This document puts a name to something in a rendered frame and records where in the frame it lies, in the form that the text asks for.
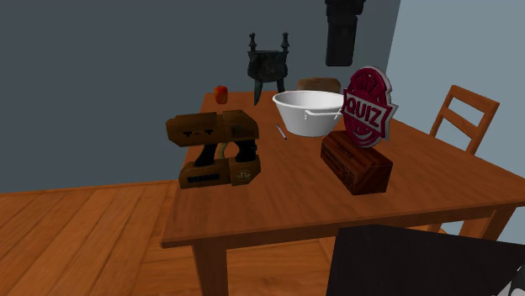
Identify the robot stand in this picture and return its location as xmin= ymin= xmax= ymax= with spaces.
xmin=326 ymin=224 xmax=525 ymax=296

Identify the wooden dining table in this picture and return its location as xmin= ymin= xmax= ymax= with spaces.
xmin=160 ymin=91 xmax=525 ymax=296

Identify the dark bronze tripod vessel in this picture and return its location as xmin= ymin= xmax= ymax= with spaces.
xmin=246 ymin=32 xmax=290 ymax=107

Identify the brown round-backed chair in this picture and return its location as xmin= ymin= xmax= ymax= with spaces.
xmin=295 ymin=77 xmax=342 ymax=94

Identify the brown stand mixer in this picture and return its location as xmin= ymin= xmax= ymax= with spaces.
xmin=165 ymin=108 xmax=262 ymax=190

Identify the red quiz sign trophy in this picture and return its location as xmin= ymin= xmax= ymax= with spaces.
xmin=320 ymin=66 xmax=400 ymax=197

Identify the wooden slatted chair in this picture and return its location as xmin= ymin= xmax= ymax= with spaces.
xmin=428 ymin=84 xmax=501 ymax=156

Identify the small red fruit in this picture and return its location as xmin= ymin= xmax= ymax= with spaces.
xmin=213 ymin=85 xmax=229 ymax=105

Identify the white bowl with handle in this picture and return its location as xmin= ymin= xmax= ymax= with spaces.
xmin=272 ymin=90 xmax=346 ymax=138

